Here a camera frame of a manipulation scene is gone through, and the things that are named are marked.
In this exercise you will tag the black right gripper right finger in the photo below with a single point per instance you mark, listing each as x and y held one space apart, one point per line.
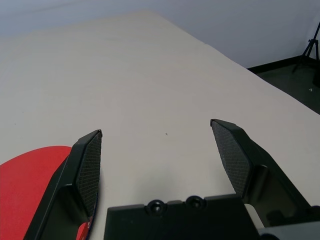
232 155

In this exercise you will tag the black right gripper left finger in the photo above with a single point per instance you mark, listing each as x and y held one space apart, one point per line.
62 187

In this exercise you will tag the red ping-pong paddle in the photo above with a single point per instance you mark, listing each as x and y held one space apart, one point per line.
20 187

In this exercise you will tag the black tripod stand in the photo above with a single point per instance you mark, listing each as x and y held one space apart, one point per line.
307 52

